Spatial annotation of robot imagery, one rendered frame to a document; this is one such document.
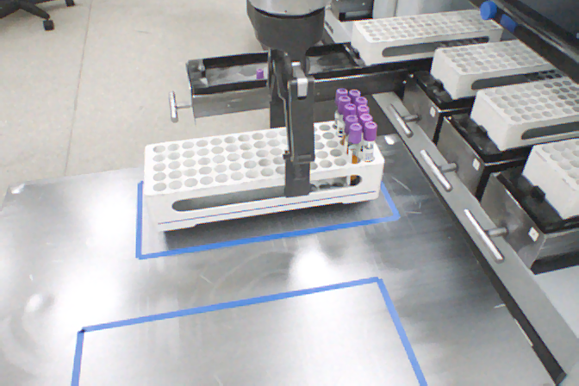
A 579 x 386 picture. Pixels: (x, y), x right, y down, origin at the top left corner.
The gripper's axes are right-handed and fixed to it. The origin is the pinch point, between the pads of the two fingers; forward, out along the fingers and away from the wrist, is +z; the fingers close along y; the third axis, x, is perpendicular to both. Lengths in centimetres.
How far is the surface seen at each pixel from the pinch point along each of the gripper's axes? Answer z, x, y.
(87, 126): 89, -63, -146
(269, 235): 7.6, -3.8, 6.6
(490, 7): -9.4, 36.3, -18.8
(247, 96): 10.6, -1.5, -31.4
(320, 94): 12.1, 13.1, -32.0
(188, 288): 7.6, -14.5, 12.8
